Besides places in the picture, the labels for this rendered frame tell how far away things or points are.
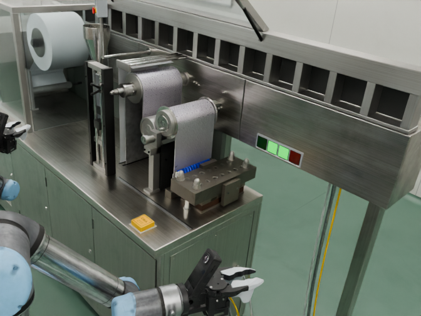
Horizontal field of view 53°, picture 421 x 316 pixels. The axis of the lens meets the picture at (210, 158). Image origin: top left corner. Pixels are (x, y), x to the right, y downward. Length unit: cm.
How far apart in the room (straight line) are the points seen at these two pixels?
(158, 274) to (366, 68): 112
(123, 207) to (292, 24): 315
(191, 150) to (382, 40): 258
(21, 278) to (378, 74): 126
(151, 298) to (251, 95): 115
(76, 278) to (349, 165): 109
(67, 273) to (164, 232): 79
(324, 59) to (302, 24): 286
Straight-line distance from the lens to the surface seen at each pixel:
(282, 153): 186
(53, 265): 102
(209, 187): 182
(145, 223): 177
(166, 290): 101
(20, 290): 84
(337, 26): 432
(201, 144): 198
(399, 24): 407
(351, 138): 167
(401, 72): 155
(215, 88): 206
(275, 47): 180
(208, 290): 103
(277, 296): 286
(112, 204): 194
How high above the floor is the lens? 197
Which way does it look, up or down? 27 degrees down
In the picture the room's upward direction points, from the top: 5 degrees clockwise
